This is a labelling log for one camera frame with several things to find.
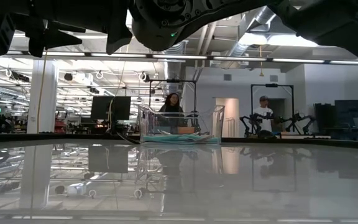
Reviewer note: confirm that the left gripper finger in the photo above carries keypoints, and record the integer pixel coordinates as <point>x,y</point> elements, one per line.
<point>57,39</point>
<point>70,27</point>

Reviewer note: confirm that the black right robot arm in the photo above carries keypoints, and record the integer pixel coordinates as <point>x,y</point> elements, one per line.
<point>337,21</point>

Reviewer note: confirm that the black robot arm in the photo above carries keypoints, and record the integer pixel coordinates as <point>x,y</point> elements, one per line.
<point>297,119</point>
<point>249,123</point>

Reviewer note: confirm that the long white light strip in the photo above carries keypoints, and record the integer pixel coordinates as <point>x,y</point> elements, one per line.
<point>179,57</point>

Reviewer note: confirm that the white building column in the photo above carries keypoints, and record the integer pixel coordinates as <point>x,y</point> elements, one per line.
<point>51,99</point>

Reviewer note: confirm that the person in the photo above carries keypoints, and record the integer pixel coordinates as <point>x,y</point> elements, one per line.
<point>172,101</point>
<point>263,115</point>

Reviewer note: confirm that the black computer monitor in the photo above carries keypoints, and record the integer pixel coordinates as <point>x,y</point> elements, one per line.
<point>102,107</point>

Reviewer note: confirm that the red cart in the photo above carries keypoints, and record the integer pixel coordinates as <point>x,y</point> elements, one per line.
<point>60,126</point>

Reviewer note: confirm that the square air vent grille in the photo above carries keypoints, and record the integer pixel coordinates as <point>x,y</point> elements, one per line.
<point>273,78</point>
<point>227,77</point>

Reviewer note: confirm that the clear plastic bin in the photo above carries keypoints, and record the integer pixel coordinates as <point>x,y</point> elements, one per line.
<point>145,121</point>

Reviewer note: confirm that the black equipment workstation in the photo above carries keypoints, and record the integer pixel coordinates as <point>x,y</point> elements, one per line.
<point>350,109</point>

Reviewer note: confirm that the silver ventilation duct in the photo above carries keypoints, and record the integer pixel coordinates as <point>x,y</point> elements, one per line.
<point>176,68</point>

